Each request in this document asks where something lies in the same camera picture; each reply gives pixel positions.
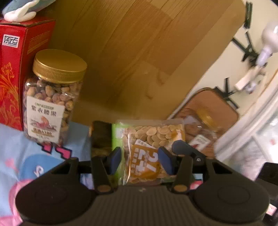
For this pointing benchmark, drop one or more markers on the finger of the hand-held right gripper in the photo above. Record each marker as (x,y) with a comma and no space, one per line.
(184,148)

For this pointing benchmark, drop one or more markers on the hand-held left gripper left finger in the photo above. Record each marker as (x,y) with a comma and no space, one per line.
(114,160)

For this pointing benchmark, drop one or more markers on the black tripod stand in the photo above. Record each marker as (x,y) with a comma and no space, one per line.
(247,46)

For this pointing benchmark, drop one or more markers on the black printed carton box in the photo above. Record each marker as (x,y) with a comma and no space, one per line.
(101,139)

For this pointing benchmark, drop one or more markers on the wooden headboard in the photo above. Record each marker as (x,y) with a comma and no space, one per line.
(139,54)

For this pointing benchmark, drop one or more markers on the red biscuit gift box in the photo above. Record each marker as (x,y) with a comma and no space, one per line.
(13,76)

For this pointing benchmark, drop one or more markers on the pastel plush toy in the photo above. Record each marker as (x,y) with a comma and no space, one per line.
(23,8)

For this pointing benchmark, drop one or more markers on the clear seed snack packet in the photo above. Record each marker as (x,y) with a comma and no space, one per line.
(147,139)

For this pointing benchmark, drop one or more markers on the cashew jar with gold lid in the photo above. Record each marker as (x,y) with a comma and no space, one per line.
(50,102)

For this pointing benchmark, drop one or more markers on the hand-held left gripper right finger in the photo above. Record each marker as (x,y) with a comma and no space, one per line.
(165,160)

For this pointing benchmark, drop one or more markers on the white clip lamp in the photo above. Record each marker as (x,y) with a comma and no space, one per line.
(268,43)

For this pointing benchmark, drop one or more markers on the pecan jar with gold lid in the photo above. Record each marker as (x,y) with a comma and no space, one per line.
(204,130)

